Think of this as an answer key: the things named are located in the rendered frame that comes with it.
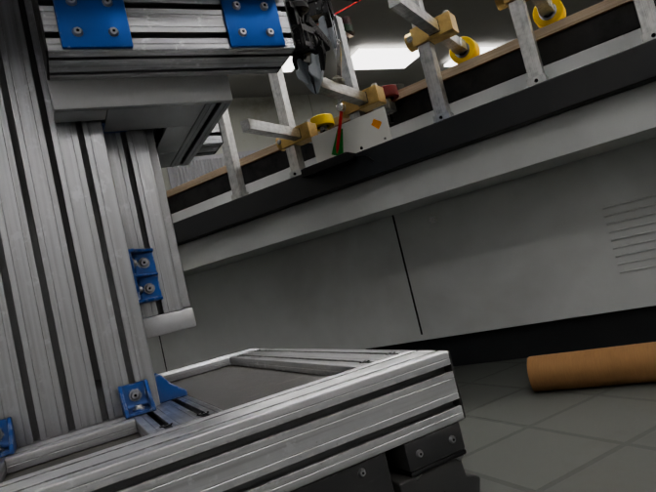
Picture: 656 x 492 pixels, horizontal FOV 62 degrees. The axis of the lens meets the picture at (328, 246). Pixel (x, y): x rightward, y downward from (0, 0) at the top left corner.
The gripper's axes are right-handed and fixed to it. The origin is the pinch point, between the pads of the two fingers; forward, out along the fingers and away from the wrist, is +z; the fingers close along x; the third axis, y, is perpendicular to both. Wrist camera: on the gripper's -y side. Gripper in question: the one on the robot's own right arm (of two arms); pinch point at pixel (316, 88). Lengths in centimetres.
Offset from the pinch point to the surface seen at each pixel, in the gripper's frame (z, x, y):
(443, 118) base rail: 13.5, 23.5, -22.4
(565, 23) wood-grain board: -4, 55, -44
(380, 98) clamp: 2.4, 6.2, -25.4
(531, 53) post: 4, 48, -23
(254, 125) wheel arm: 2.5, -23.5, -3.7
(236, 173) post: 10, -52, -28
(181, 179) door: -68, -500, -485
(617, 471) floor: 75, 54, 43
